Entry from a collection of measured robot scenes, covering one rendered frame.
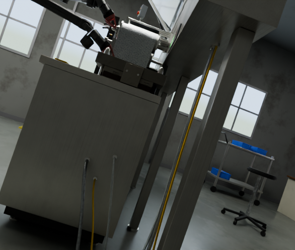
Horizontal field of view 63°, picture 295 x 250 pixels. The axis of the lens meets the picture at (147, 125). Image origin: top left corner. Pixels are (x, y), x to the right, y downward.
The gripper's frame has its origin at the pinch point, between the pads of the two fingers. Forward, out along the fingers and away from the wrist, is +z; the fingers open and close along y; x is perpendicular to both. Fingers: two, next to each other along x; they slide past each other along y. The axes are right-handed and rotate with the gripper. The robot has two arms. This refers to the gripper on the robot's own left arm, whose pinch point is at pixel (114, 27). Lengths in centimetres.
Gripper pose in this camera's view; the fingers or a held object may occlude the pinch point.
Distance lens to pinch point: 171.4
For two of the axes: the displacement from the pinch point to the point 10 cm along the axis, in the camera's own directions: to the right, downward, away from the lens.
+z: 5.1, 8.6, 0.6
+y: 0.8, 0.3, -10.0
